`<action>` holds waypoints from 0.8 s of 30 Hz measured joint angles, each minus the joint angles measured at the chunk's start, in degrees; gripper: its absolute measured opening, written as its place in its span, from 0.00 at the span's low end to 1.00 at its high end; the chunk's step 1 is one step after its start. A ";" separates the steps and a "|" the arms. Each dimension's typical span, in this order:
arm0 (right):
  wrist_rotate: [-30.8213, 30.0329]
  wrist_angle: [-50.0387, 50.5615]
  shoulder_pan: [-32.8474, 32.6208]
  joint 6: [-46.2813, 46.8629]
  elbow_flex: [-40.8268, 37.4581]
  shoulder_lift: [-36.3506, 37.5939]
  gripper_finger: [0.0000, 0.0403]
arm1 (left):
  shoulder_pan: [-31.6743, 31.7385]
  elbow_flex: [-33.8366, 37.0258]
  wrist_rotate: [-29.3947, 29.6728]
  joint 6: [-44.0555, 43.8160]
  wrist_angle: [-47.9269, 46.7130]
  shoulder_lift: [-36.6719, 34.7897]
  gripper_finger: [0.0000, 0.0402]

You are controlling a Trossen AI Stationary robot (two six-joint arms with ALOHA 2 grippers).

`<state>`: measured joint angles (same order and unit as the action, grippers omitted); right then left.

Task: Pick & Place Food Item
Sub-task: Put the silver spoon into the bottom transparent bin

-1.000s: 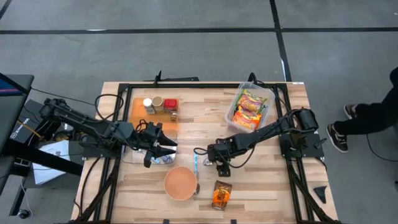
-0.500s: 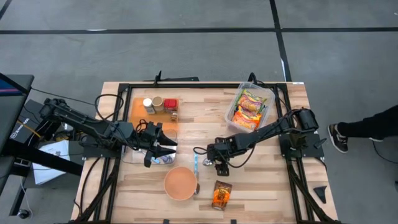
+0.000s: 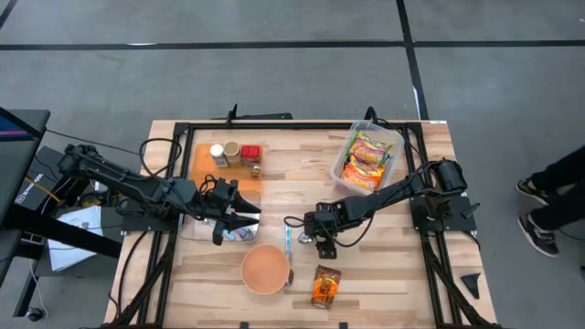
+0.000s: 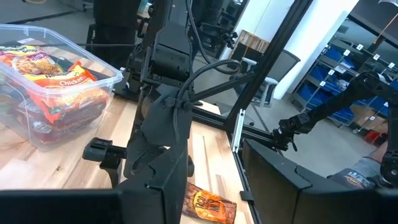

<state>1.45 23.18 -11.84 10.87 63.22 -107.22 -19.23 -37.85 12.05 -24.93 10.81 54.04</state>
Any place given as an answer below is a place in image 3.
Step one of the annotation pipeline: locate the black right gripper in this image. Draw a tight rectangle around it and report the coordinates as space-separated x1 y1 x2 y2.
303 202 348 260

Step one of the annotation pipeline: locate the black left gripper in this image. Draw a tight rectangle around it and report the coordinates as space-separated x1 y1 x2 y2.
199 176 262 247

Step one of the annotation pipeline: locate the orange brown snack packet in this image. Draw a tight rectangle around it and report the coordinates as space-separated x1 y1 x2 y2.
310 264 343 310

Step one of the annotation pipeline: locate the red lid spice jar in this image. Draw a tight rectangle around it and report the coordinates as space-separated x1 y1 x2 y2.
240 144 263 166

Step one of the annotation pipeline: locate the tan lid seasoning jar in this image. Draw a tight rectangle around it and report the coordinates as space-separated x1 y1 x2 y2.
222 141 242 166

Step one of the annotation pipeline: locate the white cap spice shaker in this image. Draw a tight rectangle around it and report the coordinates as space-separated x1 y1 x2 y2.
209 143 229 169

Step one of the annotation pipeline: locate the orange white ramen packet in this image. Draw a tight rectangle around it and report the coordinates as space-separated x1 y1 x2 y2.
340 154 386 193

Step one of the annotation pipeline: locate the green yellow ramen packet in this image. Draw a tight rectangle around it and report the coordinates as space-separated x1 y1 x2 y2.
349 130 394 166

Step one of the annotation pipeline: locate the clear shallow tray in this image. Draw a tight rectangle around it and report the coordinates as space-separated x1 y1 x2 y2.
178 187 262 243

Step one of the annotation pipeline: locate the tan wooden bowl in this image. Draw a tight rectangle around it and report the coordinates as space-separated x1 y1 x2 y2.
239 244 292 296

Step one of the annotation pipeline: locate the orange flat mat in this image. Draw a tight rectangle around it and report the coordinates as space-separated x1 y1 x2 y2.
189 143 265 194

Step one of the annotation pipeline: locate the clear plastic bin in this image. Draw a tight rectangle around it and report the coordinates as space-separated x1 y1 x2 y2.
329 119 406 197

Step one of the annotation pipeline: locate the black triangular plastic piece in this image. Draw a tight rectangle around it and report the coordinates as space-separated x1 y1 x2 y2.
460 272 483 301

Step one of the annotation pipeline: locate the black monitor stand beam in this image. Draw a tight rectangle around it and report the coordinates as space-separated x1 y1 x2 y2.
0 203 122 260

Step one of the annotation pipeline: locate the white paper sheet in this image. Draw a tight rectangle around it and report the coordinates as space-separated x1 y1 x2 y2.
47 205 104 272

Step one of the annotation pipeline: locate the black electronics box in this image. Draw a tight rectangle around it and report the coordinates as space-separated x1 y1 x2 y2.
13 145 97 216

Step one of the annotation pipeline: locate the person's black shoe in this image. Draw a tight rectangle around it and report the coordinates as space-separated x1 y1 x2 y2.
516 213 561 258
515 177 555 206

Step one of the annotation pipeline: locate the black monitor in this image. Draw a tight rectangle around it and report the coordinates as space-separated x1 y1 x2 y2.
0 107 51 229

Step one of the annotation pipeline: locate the person's leg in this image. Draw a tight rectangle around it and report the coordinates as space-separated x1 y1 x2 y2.
529 145 585 193
532 185 585 232

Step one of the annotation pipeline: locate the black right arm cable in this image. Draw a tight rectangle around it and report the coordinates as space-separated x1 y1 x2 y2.
282 212 378 249

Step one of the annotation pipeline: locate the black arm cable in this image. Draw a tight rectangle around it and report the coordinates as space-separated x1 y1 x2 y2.
282 212 378 249
138 137 184 178

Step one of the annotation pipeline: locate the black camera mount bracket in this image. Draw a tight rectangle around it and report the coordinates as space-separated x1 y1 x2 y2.
210 103 293 122

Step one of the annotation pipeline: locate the black metal table frame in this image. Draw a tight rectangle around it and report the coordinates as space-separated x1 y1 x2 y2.
98 119 504 329

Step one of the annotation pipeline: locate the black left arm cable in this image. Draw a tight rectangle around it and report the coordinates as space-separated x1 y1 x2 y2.
138 137 184 178

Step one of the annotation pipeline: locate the yellow cable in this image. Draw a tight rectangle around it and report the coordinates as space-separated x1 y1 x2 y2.
25 176 61 203

